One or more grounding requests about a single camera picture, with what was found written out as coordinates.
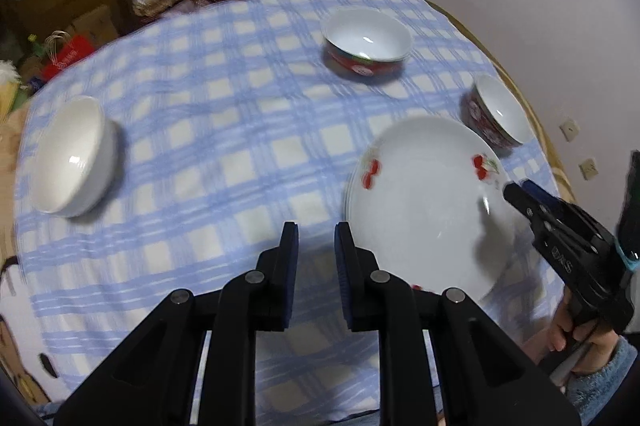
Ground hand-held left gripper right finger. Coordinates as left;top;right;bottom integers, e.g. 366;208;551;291
334;222;581;426

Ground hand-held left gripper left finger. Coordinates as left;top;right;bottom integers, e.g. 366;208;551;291
54;222;300;426

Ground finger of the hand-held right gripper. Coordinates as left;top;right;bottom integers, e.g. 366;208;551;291
502;182;556;232
520;178;576;219

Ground large cherry print plate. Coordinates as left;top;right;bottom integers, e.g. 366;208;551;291
342;166;496;307

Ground medium deep cherry print plate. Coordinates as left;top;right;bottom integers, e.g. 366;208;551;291
345;116;526;304

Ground red patterned bowl symbol inside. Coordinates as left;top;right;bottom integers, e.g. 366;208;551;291
460;75;536;157

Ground red patterned bowl plain inside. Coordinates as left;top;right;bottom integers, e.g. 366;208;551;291
321;6;412;82

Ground plain white bowl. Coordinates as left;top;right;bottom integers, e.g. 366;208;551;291
29;96;121;218

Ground person's right forearm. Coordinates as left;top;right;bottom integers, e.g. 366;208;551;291
565;336;638;426

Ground person's right hand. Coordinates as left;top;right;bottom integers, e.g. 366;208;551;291
547;296;618;377

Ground blue plaid cloth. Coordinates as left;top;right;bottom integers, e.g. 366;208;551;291
12;0;566;412

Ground red paper bag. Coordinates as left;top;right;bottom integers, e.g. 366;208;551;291
42;31;96;79

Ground large cardboard box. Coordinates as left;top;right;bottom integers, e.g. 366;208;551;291
70;5;121;47

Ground yellow green container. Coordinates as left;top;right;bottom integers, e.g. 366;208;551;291
0;83;18;122

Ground white spiky plush toy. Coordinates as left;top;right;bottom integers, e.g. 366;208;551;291
0;58;22;84

